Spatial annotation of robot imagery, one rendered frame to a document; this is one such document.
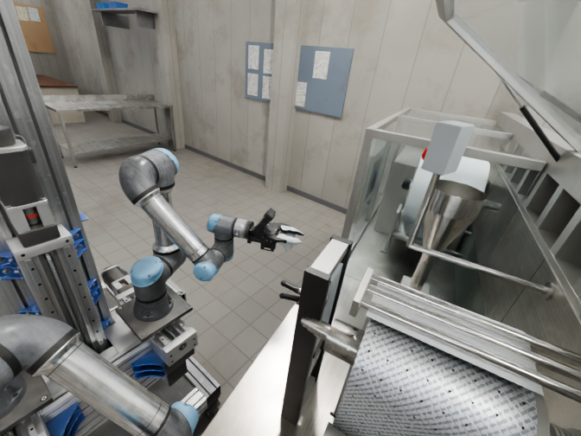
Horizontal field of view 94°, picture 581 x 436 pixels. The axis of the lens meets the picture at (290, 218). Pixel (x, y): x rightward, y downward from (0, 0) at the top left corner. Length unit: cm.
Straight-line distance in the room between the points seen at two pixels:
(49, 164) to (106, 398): 69
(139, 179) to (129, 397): 59
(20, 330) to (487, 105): 337
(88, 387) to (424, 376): 63
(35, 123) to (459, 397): 115
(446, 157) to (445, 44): 282
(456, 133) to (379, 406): 50
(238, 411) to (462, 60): 324
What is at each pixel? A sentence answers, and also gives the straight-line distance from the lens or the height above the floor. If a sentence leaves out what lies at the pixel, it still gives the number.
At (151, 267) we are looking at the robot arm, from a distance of 120.
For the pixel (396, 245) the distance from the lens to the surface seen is 125.
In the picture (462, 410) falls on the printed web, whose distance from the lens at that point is 52.
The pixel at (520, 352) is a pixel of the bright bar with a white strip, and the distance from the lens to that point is 55.
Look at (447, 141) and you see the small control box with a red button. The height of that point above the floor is 168.
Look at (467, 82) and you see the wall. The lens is 336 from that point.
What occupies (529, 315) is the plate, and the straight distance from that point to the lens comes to 87.
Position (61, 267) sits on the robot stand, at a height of 112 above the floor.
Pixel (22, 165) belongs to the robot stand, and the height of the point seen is 148.
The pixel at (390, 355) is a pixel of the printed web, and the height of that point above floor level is 140.
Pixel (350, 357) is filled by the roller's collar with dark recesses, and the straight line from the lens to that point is 55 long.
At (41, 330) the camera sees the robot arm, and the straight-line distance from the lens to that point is 74.
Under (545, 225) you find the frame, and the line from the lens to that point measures 101.
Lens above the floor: 178
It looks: 29 degrees down
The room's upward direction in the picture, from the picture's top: 7 degrees clockwise
